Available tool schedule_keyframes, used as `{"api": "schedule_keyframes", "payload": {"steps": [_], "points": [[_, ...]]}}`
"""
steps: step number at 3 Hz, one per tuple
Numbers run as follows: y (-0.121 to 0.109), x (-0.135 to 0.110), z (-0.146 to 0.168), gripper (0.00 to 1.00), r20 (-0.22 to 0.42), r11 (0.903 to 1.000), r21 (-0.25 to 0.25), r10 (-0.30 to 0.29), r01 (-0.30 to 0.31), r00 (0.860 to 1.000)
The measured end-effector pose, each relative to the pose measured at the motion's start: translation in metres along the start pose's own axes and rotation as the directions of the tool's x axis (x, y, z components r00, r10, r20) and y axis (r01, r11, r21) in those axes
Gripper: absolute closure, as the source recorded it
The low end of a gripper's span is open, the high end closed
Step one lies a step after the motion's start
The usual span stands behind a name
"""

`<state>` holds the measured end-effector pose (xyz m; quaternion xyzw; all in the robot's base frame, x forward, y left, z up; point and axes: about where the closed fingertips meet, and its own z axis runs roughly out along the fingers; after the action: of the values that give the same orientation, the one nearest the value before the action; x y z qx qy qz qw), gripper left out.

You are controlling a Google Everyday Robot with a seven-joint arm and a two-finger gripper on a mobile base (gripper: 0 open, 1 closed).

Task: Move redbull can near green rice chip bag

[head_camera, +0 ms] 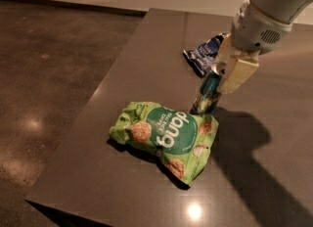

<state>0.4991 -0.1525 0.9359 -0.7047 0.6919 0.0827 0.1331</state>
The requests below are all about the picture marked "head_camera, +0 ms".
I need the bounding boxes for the redbull can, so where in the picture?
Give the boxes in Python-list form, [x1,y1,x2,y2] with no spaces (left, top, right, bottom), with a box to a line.
[191,71,221,114]

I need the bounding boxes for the green rice chip bag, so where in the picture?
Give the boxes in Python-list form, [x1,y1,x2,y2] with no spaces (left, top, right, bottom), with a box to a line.
[109,102,218,186]

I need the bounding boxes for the blue chip bag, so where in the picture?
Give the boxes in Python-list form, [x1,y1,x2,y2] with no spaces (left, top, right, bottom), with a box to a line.
[183,33,228,77]

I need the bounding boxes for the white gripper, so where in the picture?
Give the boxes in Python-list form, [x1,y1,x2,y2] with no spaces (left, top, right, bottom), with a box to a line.
[211,0,291,94]

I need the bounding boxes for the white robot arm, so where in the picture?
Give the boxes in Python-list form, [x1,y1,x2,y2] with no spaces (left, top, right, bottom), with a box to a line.
[212,0,313,94]

